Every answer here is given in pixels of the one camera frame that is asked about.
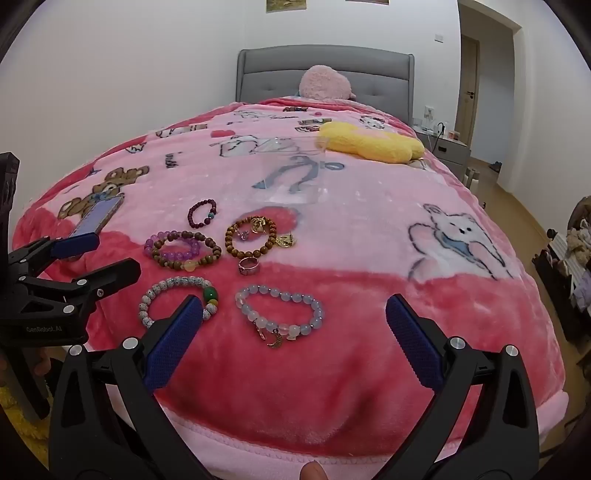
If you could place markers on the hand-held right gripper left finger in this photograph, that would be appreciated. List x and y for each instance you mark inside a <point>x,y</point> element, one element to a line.
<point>173,344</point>

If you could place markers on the wall socket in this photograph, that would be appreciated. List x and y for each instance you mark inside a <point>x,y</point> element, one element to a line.
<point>429,111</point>

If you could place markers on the wooden door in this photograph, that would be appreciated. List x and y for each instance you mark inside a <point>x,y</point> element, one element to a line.
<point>467,83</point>

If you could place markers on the yellow plush pillow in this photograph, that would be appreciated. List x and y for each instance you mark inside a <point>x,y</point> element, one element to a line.
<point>369,141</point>

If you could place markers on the person's left hand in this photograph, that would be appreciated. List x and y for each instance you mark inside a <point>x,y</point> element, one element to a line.
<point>41,365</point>

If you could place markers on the wall picture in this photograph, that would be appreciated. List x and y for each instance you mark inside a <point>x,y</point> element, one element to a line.
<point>286,4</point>

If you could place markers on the smartphone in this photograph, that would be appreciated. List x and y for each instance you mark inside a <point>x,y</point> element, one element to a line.
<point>99,214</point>

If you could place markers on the gold earring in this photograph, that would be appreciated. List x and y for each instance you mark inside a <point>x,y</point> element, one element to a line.
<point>256,225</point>
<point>284,241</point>

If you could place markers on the grey padded headboard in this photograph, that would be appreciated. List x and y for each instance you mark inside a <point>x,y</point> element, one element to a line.
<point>277,74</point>

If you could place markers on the grey nightstand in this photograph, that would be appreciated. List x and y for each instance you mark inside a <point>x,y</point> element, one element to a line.
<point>445,147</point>

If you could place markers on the pink plush toy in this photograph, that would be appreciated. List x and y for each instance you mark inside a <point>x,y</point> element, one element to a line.
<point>323,83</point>

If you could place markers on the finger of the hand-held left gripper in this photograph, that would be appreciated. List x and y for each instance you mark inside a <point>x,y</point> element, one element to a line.
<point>78,243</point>
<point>108,276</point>

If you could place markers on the pink printed blanket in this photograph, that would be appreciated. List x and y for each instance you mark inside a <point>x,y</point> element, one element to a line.
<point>369,300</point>

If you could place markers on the clear plastic container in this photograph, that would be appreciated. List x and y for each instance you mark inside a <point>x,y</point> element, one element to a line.
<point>295,184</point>

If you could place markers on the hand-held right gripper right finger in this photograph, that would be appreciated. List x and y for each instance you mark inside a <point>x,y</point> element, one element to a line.
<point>413,344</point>

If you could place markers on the person's right hand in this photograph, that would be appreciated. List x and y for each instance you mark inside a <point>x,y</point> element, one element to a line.
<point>313,471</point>

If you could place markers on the cluttered dark rack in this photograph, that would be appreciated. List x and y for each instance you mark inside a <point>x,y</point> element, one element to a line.
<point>565,277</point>

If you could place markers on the small stool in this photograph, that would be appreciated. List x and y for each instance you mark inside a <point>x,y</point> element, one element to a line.
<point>471,175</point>

